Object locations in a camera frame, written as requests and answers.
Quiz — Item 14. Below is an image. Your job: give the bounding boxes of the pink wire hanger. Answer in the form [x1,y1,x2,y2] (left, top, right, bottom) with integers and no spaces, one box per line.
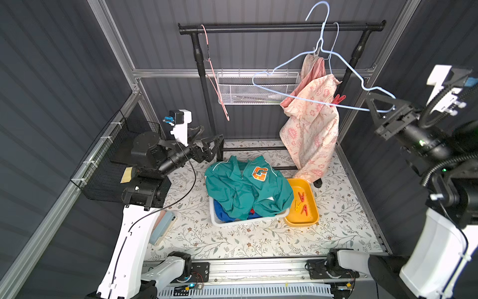
[200,24,230,122]

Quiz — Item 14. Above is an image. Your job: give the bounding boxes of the green jacket orange letter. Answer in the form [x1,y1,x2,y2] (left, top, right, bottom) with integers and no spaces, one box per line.
[205,156,294,221]

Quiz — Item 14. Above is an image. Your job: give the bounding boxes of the blue red white jacket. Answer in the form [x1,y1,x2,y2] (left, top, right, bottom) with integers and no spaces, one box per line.
[213,199,262,224]

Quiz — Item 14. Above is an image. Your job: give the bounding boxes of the pink floral garment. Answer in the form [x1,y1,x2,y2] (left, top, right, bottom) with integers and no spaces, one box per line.
[280,54,340,183]

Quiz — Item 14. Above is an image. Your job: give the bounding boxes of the light blue wire hanger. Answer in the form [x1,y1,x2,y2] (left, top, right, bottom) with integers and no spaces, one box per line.
[324,21,341,75]

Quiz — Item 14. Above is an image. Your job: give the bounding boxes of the red clothespin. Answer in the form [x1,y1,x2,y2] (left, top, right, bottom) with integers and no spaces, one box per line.
[301,204,309,217]

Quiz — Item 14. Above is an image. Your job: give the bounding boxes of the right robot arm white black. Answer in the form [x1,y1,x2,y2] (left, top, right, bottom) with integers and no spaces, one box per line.
[366,93,478,299]

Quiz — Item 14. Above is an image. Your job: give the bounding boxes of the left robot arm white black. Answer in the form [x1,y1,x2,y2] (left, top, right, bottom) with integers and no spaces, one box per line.
[83,131,224,299]

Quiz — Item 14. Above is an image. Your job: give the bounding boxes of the white perforated laundry basket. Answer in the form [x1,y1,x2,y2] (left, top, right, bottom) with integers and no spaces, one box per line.
[209,197,290,227]

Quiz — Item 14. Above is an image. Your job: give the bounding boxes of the white mesh hanging cup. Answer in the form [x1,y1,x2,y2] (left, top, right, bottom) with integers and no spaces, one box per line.
[215,69,300,105]

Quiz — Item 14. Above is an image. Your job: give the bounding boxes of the pink and teal flat cases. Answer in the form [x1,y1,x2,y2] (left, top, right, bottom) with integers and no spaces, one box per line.
[149,211,177,247]

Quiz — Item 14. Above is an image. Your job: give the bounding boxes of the yellow sticky notepad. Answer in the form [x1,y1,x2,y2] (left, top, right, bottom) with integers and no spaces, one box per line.
[120,167,133,184]

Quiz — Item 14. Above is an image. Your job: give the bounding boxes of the black clothes rack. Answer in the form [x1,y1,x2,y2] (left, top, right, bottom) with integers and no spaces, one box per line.
[178,20,387,188]

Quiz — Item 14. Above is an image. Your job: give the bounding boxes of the yellow plastic tray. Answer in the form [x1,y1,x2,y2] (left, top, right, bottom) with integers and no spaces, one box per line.
[285,178,320,227]

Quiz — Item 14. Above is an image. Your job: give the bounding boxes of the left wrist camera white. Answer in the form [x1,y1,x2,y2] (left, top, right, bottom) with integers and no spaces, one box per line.
[163,110,192,147]

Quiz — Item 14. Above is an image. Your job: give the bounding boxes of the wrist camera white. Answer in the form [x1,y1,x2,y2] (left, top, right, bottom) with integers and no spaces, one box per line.
[426,64,478,116]
[163,110,192,147]

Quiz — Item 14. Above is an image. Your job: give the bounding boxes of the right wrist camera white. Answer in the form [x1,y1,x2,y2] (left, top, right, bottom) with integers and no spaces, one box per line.
[426,64,478,116]

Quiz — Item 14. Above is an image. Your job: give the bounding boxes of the black wire mesh basket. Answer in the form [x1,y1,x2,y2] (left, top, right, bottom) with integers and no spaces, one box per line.
[70,111,163,203]

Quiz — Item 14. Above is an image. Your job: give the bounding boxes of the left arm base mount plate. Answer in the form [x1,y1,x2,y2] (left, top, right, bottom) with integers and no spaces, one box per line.
[175,262,210,284]

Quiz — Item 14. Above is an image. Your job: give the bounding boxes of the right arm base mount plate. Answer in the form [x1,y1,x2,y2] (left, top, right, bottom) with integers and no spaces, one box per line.
[304,259,360,280]

